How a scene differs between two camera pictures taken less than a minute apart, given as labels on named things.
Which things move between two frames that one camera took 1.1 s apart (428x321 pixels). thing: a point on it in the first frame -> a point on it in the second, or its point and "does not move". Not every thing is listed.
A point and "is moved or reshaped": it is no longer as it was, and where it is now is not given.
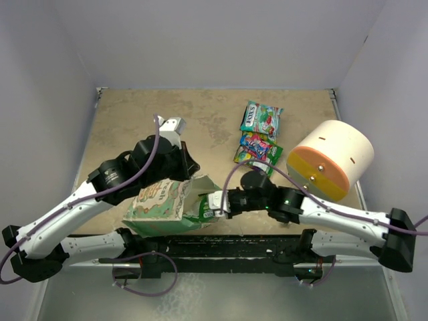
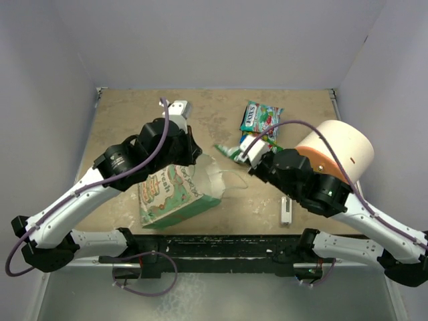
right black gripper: x=233 y=210 -> x=257 y=170
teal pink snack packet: x=261 y=118 does not move
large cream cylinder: x=329 y=158 does not move
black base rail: x=186 y=256 does not move
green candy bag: x=206 y=214 -> x=234 y=153
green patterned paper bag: x=165 y=206 is moved or reshaped
